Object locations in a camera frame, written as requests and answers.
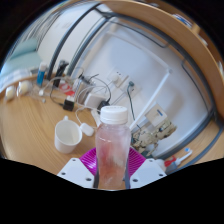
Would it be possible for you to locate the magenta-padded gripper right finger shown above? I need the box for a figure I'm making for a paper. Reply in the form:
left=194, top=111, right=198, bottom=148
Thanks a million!
left=125, top=146, right=168, bottom=190

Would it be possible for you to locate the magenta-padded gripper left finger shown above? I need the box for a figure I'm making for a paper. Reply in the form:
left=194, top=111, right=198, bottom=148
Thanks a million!
left=56, top=147, right=100, bottom=190

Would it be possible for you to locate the clear bottle with white cap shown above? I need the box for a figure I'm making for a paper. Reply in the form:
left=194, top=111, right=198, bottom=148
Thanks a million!
left=94, top=105, right=132, bottom=191

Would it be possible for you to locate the white paper cup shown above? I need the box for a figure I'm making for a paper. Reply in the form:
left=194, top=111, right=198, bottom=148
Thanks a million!
left=54, top=115, right=83, bottom=155

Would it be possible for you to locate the beige robot figurine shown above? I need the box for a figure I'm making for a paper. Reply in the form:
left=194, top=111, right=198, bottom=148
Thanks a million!
left=131, top=119, right=178, bottom=158

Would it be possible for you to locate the clear spray bottle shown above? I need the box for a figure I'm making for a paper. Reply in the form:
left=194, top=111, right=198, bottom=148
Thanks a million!
left=166, top=147, right=194, bottom=174

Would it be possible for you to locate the white power strip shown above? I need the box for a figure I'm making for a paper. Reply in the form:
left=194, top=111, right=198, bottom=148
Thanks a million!
left=90, top=109, right=103, bottom=127

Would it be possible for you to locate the black charger block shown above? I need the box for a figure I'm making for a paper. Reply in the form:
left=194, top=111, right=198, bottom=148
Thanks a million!
left=62, top=99, right=75, bottom=112

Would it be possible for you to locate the black plug adapter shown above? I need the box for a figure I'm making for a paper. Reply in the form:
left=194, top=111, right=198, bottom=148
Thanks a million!
left=97, top=100, right=111, bottom=111

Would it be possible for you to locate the white charger block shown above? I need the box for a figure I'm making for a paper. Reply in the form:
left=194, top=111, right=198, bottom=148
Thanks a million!
left=84, top=93, right=106, bottom=109

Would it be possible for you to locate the white desk lamp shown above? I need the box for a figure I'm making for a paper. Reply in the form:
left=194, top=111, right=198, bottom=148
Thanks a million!
left=129, top=68, right=174, bottom=131

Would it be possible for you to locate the red white packet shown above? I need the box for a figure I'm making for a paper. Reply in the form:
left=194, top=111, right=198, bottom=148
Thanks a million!
left=59, top=82, right=76, bottom=97

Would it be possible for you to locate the silver metal mug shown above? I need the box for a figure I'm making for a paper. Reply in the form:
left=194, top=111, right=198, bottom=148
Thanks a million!
left=73, top=77, right=88, bottom=98

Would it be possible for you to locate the white oval gadget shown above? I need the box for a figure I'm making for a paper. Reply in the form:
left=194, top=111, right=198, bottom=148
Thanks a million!
left=16, top=80, right=33, bottom=98
left=4, top=85, right=17, bottom=102

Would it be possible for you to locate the black electric shaver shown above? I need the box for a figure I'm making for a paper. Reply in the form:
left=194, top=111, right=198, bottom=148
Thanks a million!
left=52, top=59, right=70, bottom=88

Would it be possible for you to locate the blue tube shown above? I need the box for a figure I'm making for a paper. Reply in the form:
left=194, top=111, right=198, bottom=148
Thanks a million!
left=36, top=63, right=49, bottom=88

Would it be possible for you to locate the teal bed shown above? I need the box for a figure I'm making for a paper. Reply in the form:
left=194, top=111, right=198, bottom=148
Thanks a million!
left=0, top=38, right=43, bottom=93

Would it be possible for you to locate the white wall network box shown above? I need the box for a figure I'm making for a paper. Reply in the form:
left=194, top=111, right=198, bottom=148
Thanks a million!
left=144, top=103, right=168, bottom=128

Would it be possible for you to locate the black wall plug cable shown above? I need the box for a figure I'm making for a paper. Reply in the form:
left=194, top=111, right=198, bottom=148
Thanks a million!
left=126, top=81, right=138, bottom=123

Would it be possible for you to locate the white wall socket with plug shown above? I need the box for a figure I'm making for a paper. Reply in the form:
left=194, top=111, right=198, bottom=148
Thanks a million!
left=121, top=79, right=141, bottom=98

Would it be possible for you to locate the grey metal desk frame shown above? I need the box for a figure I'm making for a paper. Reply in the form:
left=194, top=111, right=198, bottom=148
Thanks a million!
left=46, top=3, right=224, bottom=174

